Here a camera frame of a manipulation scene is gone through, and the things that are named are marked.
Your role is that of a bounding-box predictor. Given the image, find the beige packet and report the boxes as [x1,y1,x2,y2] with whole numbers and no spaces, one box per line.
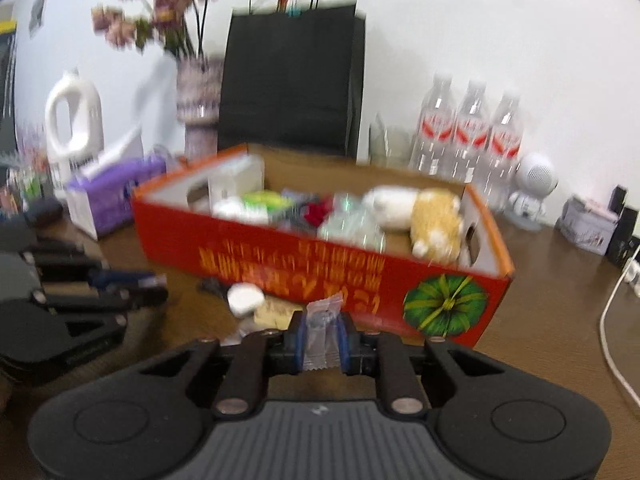
[254,297,296,328]

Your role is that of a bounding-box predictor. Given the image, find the clear plastic packaging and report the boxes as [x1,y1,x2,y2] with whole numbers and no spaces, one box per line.
[317,192,386,251]

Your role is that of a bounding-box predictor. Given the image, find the white detergent bottle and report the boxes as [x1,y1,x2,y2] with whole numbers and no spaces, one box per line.
[44,71,104,181]

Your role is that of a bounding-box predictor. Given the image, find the white round lid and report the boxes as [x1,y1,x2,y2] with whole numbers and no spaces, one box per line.
[227,282,266,318]

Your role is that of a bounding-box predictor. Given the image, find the glass cup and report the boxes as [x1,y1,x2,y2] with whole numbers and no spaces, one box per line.
[369,115,413,168]

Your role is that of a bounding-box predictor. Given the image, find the black cosmetic container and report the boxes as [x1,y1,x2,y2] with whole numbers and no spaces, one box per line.
[606,206,640,267]

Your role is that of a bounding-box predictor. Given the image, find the patterned vase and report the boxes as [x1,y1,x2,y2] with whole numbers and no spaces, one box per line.
[176,57,224,161]

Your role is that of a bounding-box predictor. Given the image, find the purple tissue box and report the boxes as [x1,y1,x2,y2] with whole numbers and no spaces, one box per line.
[65,120,168,241]

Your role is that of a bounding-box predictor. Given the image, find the printed tin box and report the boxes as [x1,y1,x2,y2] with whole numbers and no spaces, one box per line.
[559,195,620,256]

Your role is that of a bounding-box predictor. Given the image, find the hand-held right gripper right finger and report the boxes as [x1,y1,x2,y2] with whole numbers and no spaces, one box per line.
[336,311,506,418]

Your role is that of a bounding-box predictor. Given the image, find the black paper bag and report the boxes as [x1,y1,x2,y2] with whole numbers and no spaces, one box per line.
[217,0,366,161]

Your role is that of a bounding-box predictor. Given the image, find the small black item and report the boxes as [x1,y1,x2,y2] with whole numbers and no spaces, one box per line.
[197,276,231,296]

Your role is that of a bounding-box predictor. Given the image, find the white and yellow plush toy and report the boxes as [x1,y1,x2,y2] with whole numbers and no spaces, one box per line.
[362,185,463,263]

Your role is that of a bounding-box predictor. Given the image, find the green packet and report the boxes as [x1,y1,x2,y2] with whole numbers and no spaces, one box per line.
[242,191,296,213]

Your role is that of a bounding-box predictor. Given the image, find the clear water bottle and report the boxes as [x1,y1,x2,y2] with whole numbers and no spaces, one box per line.
[482,91,524,211]
[409,72,458,181]
[452,80,493,196]

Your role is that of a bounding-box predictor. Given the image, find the dried pink flowers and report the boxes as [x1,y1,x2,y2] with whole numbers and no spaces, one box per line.
[91,0,224,61]

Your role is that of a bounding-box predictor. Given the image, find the dark panel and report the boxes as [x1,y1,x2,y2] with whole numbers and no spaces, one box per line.
[0,5,18,151]

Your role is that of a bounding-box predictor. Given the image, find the dark pouch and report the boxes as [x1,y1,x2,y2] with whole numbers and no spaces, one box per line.
[25,199,63,224]

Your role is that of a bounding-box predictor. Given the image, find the white cable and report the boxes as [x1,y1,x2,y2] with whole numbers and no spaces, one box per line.
[599,260,640,407]

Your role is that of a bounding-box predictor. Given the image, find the red item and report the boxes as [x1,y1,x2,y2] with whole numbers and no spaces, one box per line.
[302,200,333,226]

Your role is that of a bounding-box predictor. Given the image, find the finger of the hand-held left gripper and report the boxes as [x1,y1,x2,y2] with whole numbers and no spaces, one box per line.
[22,240,111,281]
[32,270,169,316]

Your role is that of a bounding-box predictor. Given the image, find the orange cardboard box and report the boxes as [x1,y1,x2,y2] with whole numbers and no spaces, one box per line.
[131,142,516,348]

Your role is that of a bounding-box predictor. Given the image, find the colourful flower bunch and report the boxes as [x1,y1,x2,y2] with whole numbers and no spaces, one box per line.
[14,120,56,206]

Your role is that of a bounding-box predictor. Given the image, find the white astronaut figure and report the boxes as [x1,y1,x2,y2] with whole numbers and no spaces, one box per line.
[502,152,556,231]

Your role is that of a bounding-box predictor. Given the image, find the clear candy packet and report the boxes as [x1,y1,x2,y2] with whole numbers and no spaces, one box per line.
[302,297,346,371]

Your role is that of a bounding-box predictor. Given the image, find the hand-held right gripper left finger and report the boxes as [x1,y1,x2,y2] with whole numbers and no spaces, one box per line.
[131,311,307,421]

